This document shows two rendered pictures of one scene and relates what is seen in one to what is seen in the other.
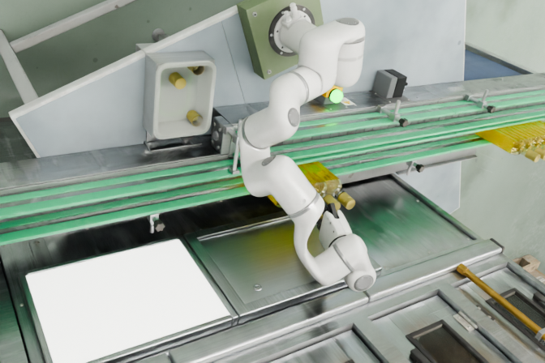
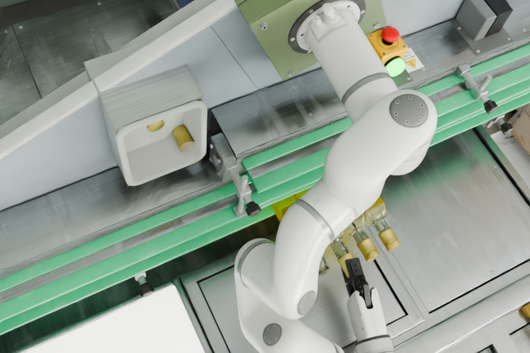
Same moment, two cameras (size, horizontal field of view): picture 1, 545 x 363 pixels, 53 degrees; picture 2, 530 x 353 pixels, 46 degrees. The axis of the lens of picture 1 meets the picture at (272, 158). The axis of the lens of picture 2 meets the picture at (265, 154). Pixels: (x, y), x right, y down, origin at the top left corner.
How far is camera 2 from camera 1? 93 cm
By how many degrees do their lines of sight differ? 32
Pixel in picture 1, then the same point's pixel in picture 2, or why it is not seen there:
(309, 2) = not seen: outside the picture
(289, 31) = (319, 46)
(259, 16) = (270, 25)
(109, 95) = (57, 144)
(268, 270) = not seen: hidden behind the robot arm
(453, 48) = not seen: outside the picture
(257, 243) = not seen: hidden behind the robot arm
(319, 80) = (352, 214)
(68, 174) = (23, 254)
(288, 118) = (297, 311)
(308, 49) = (337, 187)
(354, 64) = (413, 162)
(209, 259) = (210, 321)
